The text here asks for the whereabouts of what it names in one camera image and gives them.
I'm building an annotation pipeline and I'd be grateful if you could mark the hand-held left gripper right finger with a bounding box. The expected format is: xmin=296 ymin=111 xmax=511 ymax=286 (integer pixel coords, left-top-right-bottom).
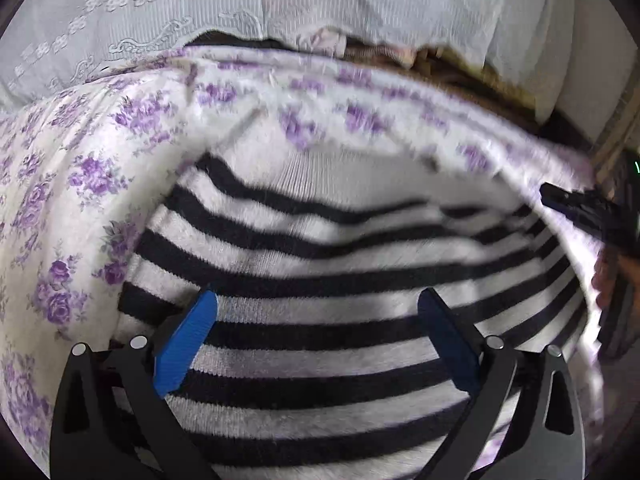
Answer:
xmin=417 ymin=287 xmax=586 ymax=480

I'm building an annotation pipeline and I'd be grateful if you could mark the person's right hand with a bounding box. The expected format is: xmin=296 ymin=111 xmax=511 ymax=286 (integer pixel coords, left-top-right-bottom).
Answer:
xmin=591 ymin=247 xmax=626 ymax=311

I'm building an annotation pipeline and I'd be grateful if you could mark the pale pink folded cloth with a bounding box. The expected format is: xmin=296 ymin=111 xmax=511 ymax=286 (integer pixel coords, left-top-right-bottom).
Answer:
xmin=295 ymin=27 xmax=348 ymax=58

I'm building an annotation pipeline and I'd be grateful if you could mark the black folded cloth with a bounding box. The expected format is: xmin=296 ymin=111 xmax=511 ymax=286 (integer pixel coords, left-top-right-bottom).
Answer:
xmin=192 ymin=30 xmax=296 ymax=53

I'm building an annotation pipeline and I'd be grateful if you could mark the white lace cover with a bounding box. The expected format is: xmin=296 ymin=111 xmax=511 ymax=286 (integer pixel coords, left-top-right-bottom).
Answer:
xmin=0 ymin=0 xmax=571 ymax=121

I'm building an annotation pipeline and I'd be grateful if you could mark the black grey striped sweater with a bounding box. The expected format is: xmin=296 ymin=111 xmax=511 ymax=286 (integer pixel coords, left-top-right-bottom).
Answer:
xmin=112 ymin=145 xmax=601 ymax=480

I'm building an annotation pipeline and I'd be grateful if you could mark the purple floral bedsheet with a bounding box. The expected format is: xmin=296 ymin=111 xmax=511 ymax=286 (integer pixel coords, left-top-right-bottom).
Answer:
xmin=0 ymin=45 xmax=608 ymax=480

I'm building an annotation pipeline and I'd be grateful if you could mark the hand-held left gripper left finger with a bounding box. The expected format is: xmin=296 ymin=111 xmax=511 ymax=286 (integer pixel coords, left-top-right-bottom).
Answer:
xmin=50 ymin=288 xmax=221 ymax=480

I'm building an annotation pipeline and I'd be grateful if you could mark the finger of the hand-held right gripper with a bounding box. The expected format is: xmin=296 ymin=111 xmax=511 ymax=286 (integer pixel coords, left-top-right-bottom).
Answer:
xmin=540 ymin=181 xmax=621 ymax=243

